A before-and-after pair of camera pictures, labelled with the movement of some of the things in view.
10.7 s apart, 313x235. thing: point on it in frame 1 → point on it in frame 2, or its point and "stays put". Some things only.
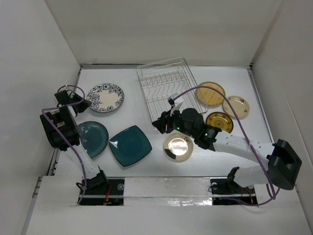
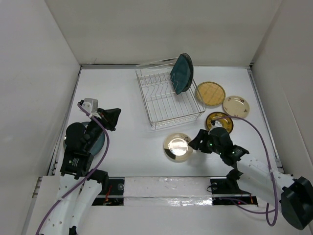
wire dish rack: [159, 80] stays put
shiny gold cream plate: [178, 147] stays put
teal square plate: [130, 146] → [182, 73]
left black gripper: [84, 104] → [109, 117]
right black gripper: [167, 118] → [195, 143]
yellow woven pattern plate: [209, 96] stays put
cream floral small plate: [240, 105] stays put
